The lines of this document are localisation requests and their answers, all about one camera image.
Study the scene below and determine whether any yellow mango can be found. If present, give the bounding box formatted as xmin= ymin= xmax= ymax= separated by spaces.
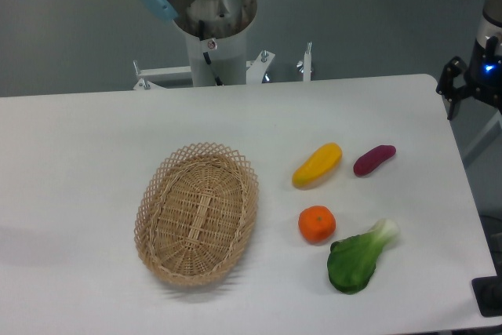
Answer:
xmin=291 ymin=143 xmax=343 ymax=188

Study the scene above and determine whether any white metal mounting bracket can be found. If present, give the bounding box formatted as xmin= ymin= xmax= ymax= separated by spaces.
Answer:
xmin=132 ymin=41 xmax=315 ymax=90

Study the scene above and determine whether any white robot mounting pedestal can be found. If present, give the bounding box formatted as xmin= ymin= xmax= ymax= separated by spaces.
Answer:
xmin=174 ymin=0 xmax=257 ymax=65

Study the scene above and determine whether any purple sweet potato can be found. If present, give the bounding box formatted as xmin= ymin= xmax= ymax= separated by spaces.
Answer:
xmin=353 ymin=144 xmax=397 ymax=177

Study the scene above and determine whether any black cable on pedestal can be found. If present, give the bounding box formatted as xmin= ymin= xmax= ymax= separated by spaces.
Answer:
xmin=197 ymin=20 xmax=224 ymax=87

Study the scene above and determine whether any orange tangerine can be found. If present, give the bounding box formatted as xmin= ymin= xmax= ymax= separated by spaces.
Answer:
xmin=297 ymin=206 xmax=336 ymax=243

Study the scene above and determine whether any oval wicker basket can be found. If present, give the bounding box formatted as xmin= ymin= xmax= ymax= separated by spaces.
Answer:
xmin=134 ymin=143 xmax=259 ymax=287

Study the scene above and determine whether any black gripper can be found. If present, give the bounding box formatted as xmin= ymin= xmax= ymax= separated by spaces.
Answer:
xmin=436 ymin=35 xmax=501 ymax=120

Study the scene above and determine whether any green bok choy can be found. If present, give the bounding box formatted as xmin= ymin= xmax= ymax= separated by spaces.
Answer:
xmin=326 ymin=219 xmax=400 ymax=294

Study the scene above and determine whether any black device at table edge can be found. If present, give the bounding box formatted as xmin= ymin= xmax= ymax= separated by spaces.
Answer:
xmin=471 ymin=276 xmax=501 ymax=318

